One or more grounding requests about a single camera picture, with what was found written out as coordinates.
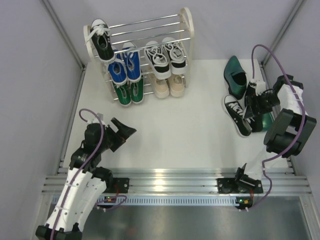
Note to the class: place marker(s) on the green sneaker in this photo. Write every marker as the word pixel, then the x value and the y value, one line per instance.
pixel 123 94
pixel 137 91

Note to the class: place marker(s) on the teal heel shoe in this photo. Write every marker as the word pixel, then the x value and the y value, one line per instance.
pixel 235 77
pixel 259 123

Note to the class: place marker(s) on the black white sneaker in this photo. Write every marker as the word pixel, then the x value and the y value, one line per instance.
pixel 173 50
pixel 157 60

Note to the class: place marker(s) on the white metal shoe rack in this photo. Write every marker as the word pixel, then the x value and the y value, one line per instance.
pixel 178 26

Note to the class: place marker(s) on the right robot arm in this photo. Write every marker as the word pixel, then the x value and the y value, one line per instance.
pixel 291 128

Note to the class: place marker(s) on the beige lace sneaker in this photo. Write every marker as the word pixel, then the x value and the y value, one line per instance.
pixel 176 86
pixel 159 86

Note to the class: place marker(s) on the perforated cable tray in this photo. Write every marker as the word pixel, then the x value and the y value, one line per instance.
pixel 168 200

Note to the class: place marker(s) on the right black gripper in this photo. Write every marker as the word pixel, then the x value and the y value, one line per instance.
pixel 254 100

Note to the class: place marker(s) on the blue sneaker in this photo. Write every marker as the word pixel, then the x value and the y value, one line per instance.
pixel 117 71
pixel 131 57

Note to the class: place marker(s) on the aluminium mounting rail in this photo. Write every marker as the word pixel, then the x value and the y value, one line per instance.
pixel 203 181

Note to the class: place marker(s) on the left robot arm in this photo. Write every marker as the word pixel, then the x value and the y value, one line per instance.
pixel 85 181

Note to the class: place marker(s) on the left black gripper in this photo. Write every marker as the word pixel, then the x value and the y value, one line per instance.
pixel 125 131

